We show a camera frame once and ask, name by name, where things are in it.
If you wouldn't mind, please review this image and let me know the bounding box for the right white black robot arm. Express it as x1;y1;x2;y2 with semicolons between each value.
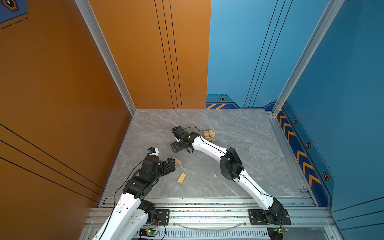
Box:
171;126;286;225

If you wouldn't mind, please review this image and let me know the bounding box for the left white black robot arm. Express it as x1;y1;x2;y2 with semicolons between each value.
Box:
93;153;176;240

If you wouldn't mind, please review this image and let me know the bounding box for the left green circuit board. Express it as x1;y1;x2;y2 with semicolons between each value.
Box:
138;229;159;239

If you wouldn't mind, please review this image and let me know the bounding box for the green circuit board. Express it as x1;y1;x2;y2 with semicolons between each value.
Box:
267;228;289;240
138;229;159;239

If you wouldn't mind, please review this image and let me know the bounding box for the right green circuit board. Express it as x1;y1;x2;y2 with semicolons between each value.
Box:
267;228;289;240

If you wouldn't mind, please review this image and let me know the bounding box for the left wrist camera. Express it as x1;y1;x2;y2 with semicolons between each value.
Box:
147;147;159;157

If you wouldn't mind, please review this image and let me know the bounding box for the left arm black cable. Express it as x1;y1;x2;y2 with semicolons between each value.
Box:
106;160;145;235

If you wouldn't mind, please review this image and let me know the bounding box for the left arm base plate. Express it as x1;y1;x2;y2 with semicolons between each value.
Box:
146;209;170;226

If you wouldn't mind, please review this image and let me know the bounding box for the aluminium rail frame front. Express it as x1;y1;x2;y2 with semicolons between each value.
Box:
80;192;342;240

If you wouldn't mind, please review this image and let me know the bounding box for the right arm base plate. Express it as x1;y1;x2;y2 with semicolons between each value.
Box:
248;209;292;226

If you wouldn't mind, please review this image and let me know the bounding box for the left aluminium corner post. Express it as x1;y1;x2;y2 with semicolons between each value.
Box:
75;0;136;116

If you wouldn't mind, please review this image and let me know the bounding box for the aluminium corner post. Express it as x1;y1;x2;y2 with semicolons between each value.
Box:
75;0;136;116
272;0;345;118

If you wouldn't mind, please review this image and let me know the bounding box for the right aluminium corner post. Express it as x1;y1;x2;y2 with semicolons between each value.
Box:
272;0;345;118

